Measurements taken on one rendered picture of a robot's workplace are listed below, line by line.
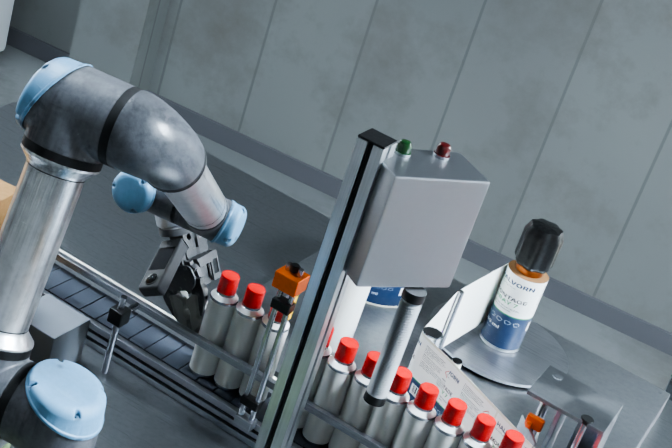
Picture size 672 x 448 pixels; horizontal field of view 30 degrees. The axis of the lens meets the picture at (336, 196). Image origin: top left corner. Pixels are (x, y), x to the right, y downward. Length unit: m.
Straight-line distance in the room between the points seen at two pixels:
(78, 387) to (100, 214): 1.03
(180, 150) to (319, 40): 3.32
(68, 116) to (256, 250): 1.17
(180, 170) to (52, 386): 0.35
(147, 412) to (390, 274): 0.59
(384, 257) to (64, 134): 0.49
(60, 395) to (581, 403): 0.83
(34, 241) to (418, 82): 3.26
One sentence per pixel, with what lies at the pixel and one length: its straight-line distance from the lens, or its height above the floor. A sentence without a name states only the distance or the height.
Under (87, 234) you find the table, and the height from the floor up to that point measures 0.83.
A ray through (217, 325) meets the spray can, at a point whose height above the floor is 0.99.
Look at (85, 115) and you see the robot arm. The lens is 1.72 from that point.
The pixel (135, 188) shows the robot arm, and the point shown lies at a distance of 2.09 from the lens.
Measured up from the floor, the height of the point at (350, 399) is 1.00.
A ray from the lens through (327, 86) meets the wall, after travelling 5.04.
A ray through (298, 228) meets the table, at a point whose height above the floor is 0.83.
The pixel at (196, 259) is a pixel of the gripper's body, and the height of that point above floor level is 1.07.
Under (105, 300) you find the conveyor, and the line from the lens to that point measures 2.42.
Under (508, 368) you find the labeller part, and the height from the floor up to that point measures 0.89.
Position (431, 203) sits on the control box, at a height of 1.43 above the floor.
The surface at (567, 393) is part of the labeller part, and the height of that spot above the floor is 1.14.
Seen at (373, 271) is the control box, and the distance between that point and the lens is 1.85.
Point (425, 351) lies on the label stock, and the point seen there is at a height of 1.04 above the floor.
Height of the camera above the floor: 2.17
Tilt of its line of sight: 25 degrees down
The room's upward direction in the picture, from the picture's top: 18 degrees clockwise
